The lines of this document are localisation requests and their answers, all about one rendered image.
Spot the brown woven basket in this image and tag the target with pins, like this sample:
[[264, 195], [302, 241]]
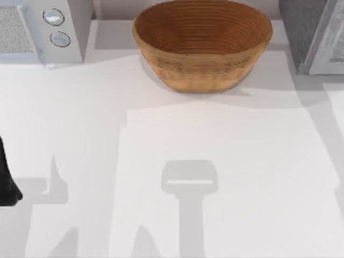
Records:
[[201, 61]]

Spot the pale microwave oven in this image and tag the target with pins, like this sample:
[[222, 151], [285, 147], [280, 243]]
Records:
[[72, 32]]

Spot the round microwave knob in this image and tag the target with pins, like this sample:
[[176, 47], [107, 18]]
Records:
[[60, 38], [53, 16]]

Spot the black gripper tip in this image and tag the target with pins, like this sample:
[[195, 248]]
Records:
[[6, 182]]

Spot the pale grey cabinet door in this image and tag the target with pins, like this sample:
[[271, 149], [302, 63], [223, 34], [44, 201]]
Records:
[[326, 40]]

